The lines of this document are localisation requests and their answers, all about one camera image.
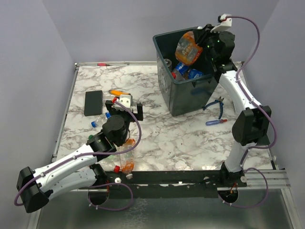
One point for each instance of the clear bottle blue cap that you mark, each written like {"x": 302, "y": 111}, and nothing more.
{"x": 99, "y": 121}

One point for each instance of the pocari sweat blue bottle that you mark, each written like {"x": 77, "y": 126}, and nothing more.
{"x": 193, "y": 73}

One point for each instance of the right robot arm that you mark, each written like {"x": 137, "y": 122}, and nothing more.
{"x": 252, "y": 123}

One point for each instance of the orange label large bottle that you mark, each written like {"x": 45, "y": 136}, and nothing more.
{"x": 126, "y": 159}

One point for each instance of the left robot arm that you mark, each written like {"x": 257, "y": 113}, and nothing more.
{"x": 36, "y": 187}

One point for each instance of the pepsi bottle by bin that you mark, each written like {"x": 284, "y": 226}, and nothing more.
{"x": 181, "y": 68}

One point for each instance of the blue screwdriver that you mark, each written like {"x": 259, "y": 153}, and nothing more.
{"x": 216, "y": 122}

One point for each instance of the red marker pen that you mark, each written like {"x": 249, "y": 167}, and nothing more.
{"x": 103, "y": 64}

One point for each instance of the clear glass jar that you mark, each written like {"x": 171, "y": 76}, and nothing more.
{"x": 168, "y": 63}

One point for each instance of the black rectangular block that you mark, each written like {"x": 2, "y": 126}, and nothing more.
{"x": 93, "y": 103}

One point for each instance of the orange utility knife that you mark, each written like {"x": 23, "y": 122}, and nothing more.
{"x": 117, "y": 93}

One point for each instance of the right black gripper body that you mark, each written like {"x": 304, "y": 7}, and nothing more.
{"x": 209, "y": 42}

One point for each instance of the red label bottle front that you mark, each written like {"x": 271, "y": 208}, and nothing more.
{"x": 110, "y": 164}

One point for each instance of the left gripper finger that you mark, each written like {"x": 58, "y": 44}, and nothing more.
{"x": 109, "y": 104}
{"x": 139, "y": 114}

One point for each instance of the black mounting rail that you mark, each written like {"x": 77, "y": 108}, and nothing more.
{"x": 176, "y": 184}

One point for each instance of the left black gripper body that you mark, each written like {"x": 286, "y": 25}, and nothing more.
{"x": 127, "y": 116}

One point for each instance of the dark green plastic bin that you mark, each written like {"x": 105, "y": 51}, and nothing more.
{"x": 189, "y": 95}

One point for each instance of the orange crushed bottle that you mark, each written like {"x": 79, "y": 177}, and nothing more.
{"x": 187, "y": 51}

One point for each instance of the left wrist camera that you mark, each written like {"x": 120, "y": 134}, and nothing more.
{"x": 125, "y": 100}

